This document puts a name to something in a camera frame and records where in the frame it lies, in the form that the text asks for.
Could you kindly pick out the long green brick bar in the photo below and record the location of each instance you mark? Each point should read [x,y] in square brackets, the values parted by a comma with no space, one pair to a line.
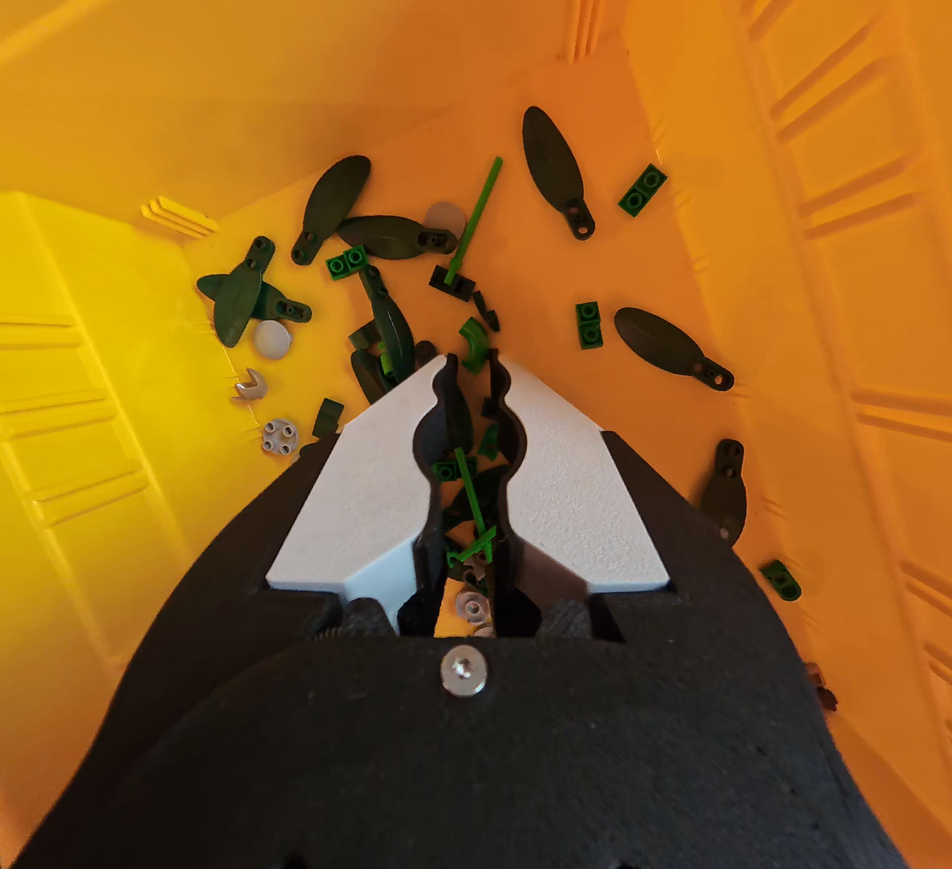
[472,489]
[468,549]
[476,218]

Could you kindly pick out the pile of brick pieces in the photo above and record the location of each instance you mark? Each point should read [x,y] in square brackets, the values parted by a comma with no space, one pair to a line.
[554,155]

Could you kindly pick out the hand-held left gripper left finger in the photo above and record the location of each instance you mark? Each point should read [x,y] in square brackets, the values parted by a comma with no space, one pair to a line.
[357,512]

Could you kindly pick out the yellow plastic bin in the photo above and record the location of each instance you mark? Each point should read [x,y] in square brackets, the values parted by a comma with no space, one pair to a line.
[223,65]

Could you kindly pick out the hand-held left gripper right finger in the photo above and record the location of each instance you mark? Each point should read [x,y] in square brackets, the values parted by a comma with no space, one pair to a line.
[580,512]

